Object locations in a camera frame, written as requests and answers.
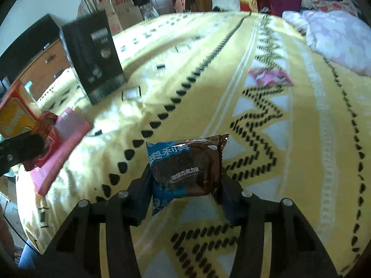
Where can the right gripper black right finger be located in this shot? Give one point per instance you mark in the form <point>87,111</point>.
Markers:
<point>296,249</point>

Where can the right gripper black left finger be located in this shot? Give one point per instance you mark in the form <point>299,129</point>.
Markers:
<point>74,250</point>

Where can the brown blue Oreo packet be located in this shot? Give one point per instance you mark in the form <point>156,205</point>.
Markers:
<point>185,168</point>

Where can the orange snack bag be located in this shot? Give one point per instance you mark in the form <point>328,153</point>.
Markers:
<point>19,112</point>

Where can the red flat snack box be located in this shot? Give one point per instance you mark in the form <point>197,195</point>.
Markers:
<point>60,135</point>

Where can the wooden drawer dresser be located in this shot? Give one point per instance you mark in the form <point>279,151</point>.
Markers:
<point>44,69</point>

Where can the black flat television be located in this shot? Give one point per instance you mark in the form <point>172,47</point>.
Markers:
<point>31,42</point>

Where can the black rectangular box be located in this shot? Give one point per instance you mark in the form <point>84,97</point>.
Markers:
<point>92,56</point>

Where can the stacked cardboard boxes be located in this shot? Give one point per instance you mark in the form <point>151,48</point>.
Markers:
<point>121,14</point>

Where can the pink white quilt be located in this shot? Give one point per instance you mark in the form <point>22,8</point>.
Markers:
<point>337,35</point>

